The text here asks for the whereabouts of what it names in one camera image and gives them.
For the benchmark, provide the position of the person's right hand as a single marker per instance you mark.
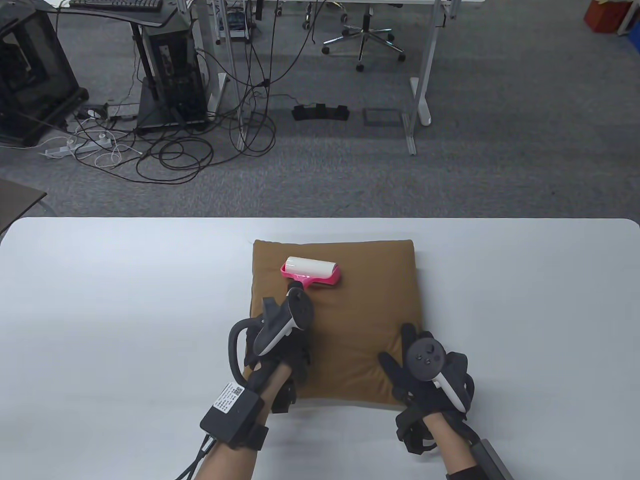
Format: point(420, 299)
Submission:
point(415, 397)

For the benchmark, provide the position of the person's left hand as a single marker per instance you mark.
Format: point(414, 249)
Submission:
point(297, 355)

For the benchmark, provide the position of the brown square pillow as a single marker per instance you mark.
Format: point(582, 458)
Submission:
point(360, 300)

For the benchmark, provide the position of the pink lint roller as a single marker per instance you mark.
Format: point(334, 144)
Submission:
point(310, 267)

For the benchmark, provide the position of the person's right forearm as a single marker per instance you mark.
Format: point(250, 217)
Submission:
point(452, 445)

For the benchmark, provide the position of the person's left forearm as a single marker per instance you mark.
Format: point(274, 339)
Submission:
point(230, 462)

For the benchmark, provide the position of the black and white controller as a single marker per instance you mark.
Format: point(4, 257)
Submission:
point(425, 357)
point(280, 330)

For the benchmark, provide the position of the black box with white label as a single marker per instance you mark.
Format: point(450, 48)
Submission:
point(230, 410)

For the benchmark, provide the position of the black wrist box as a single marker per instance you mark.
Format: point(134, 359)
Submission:
point(492, 462)

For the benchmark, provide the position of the black foot pedal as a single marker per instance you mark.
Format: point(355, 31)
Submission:
point(320, 112)

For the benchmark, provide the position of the white desk leg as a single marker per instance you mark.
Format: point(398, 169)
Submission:
point(422, 105)
point(218, 95)

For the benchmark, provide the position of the grey power strip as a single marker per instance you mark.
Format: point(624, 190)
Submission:
point(120, 111)

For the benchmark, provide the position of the white power strip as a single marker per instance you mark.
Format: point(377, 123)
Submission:
point(65, 149)

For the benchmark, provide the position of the black computer tower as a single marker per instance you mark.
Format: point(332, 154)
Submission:
point(175, 65)

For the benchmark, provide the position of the dark brown table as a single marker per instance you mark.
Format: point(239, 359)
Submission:
point(17, 205)

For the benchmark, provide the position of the office chair with chrome base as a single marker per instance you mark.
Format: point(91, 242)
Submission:
point(365, 32)

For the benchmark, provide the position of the chrome chair base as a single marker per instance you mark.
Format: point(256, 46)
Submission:
point(306, 22)

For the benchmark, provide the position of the black desk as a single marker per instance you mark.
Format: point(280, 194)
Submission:
point(150, 19)

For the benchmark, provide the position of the black glass computer case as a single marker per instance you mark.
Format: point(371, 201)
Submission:
point(30, 75)

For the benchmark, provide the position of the black keyboard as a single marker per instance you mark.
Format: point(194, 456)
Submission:
point(115, 4)

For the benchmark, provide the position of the red box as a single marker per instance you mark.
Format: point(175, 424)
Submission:
point(605, 15)

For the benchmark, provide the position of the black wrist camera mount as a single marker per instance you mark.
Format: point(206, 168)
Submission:
point(286, 397)
point(412, 435)

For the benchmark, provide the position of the silver aluminium rail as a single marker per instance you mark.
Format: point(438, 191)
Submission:
point(410, 137)

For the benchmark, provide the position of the silver aluminium post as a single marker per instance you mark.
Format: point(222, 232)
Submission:
point(233, 75)

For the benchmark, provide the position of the white shelf frame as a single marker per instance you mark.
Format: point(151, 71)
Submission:
point(627, 20)

